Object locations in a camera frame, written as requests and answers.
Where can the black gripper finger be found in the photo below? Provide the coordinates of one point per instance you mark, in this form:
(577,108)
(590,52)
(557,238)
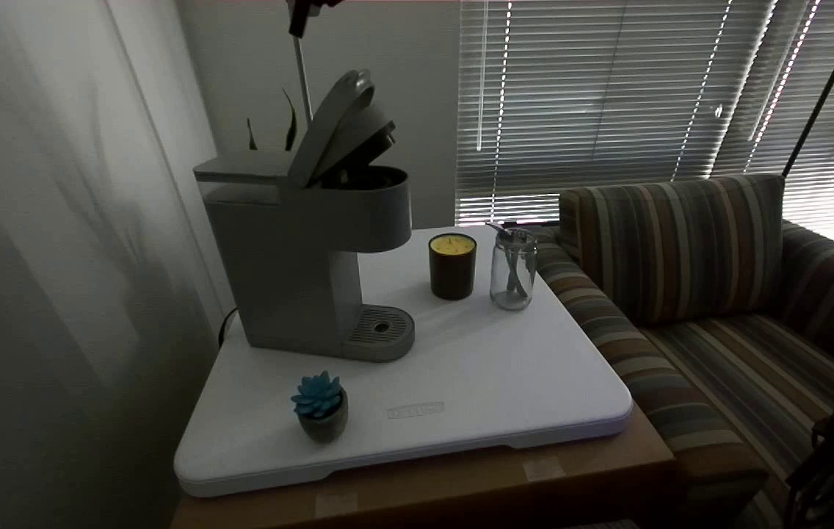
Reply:
(300,14)

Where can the grey pod coffee maker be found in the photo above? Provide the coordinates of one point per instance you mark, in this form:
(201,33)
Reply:
(300,265)

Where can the thin metal pole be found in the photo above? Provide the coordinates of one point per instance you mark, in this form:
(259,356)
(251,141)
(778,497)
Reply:
(303,77)

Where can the yellow candle in dark jar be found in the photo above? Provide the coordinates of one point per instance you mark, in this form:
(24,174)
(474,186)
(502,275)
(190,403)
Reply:
(454,268)

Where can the clear glass jar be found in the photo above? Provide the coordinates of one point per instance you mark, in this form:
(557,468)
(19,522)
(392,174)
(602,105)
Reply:
(513,281)

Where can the small blue succulent in pot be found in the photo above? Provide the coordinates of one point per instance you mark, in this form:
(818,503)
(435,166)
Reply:
(322,403)

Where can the white plastic board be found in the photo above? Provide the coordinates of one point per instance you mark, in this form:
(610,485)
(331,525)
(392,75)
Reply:
(477,382)

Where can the striped fabric sofa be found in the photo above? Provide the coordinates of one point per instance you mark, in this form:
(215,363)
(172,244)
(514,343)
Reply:
(711,296)

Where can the wooden table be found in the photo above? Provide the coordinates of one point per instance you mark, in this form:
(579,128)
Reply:
(494,485)

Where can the black slanted pole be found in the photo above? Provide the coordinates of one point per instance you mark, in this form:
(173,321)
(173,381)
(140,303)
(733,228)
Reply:
(822,91)

